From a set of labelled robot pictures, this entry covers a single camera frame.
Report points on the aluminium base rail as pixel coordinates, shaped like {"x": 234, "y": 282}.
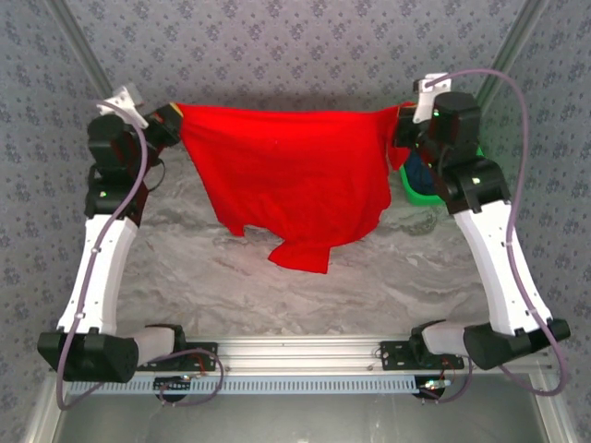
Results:
{"x": 295, "y": 353}

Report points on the red t-shirt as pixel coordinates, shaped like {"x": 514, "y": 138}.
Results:
{"x": 286, "y": 175}

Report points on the dark blue cloth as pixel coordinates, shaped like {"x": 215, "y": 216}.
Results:
{"x": 418, "y": 173}

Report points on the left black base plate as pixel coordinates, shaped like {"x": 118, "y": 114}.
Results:
{"x": 203, "y": 350}

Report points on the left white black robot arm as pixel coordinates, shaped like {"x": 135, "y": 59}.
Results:
{"x": 99, "y": 267}

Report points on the green plastic basket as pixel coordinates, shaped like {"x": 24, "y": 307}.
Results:
{"x": 418, "y": 198}

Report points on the aluminium frame post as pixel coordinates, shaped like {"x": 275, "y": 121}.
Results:
{"x": 516, "y": 34}
{"x": 41, "y": 424}
{"x": 79, "y": 34}
{"x": 554, "y": 424}

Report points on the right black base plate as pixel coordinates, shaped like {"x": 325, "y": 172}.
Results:
{"x": 392, "y": 355}

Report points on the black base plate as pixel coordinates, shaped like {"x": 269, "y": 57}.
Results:
{"x": 203, "y": 350}
{"x": 392, "y": 355}

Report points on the small black circuit board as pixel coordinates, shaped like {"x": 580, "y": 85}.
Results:
{"x": 434, "y": 392}
{"x": 168, "y": 385}

